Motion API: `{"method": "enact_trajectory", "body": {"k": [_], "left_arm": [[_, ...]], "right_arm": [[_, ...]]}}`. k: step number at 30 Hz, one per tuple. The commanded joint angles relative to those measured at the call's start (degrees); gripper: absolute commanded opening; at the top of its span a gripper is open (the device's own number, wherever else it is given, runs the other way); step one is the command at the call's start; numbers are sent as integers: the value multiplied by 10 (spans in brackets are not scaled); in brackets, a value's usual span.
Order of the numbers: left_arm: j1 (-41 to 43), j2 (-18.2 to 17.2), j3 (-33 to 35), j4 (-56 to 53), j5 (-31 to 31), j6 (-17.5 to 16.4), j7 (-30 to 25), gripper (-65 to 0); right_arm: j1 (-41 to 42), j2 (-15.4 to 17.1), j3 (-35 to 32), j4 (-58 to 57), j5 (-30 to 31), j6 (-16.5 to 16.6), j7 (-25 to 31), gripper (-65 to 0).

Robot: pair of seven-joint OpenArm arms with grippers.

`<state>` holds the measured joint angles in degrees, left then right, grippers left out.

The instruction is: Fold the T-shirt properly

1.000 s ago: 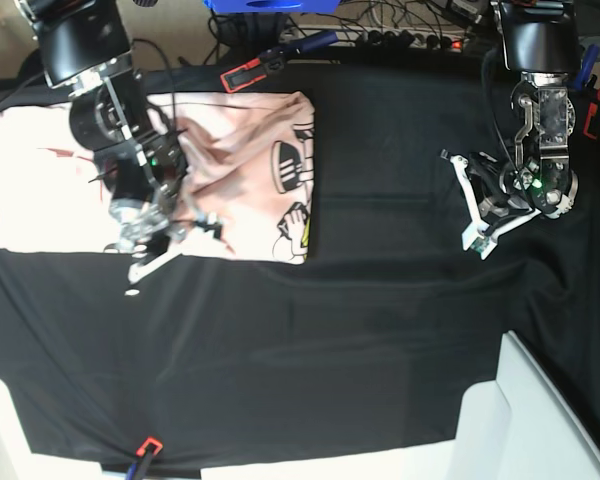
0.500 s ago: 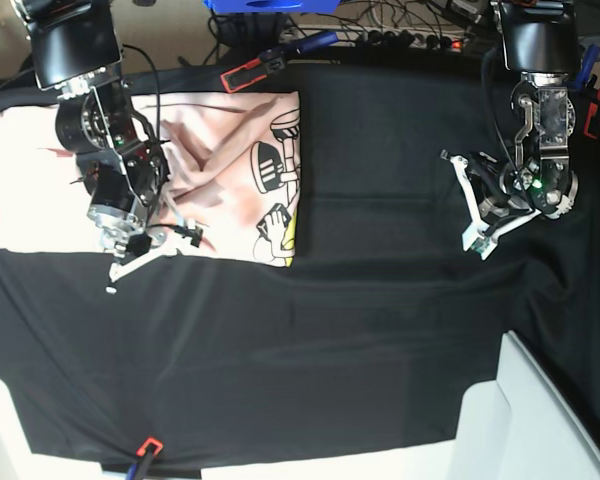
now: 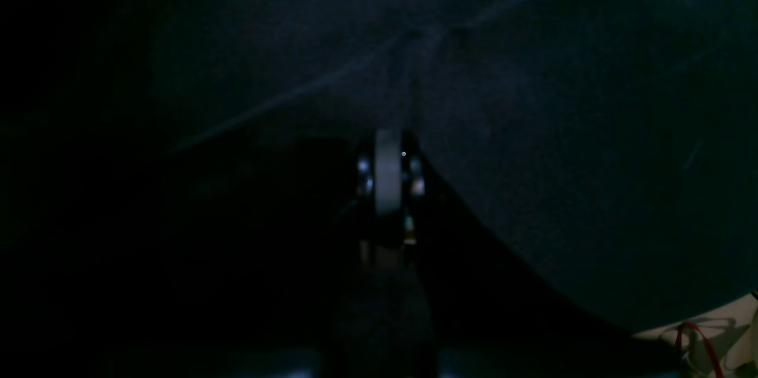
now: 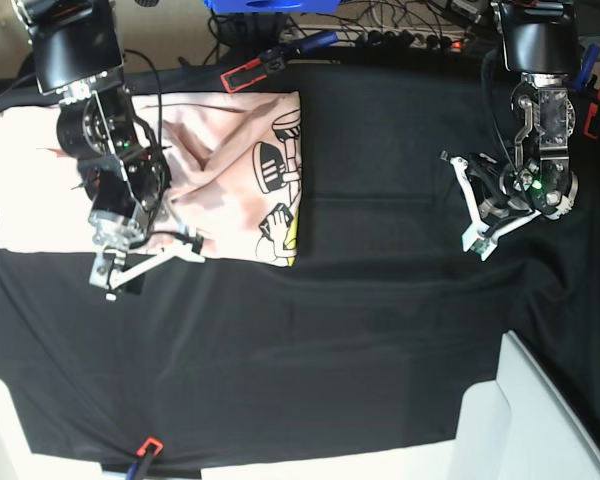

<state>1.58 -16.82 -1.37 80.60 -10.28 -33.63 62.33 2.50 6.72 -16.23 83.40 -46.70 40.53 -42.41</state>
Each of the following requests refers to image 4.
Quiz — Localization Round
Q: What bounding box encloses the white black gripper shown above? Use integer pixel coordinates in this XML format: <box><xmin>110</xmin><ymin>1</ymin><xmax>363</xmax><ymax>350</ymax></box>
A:
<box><xmin>440</xmin><ymin>151</ymin><xmax>540</xmax><ymax>240</ymax></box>

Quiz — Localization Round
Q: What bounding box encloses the metal black gripper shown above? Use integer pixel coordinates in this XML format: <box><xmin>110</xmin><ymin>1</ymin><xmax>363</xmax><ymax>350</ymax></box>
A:
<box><xmin>88</xmin><ymin>229</ymin><xmax>206</xmax><ymax>300</ymax></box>

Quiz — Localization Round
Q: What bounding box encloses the pink T-shirt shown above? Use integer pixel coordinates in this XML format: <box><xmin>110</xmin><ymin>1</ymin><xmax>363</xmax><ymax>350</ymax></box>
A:
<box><xmin>0</xmin><ymin>92</ymin><xmax>302</xmax><ymax>267</ymax></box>

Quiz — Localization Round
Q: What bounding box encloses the red object at right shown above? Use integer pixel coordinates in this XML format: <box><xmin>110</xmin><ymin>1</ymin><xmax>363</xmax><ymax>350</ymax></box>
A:
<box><xmin>583</xmin><ymin>88</ymin><xmax>600</xmax><ymax>140</ymax></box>

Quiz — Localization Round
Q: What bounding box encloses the black table cloth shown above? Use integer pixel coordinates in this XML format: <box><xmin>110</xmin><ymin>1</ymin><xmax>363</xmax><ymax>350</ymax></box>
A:
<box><xmin>0</xmin><ymin>64</ymin><xmax>600</xmax><ymax>472</ymax></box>

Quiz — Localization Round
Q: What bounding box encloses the orange black clamp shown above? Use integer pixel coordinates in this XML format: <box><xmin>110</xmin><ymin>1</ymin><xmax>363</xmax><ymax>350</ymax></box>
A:
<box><xmin>220</xmin><ymin>30</ymin><xmax>339</xmax><ymax>94</ymax></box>

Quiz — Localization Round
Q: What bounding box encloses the blue box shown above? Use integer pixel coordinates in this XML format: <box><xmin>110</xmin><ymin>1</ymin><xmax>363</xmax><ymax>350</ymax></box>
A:
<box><xmin>203</xmin><ymin>0</ymin><xmax>340</xmax><ymax>14</ymax></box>

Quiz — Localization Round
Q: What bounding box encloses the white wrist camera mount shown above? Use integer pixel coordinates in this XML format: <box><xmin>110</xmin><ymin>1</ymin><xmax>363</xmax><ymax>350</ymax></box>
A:
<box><xmin>462</xmin><ymin>225</ymin><xmax>498</xmax><ymax>261</ymax></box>

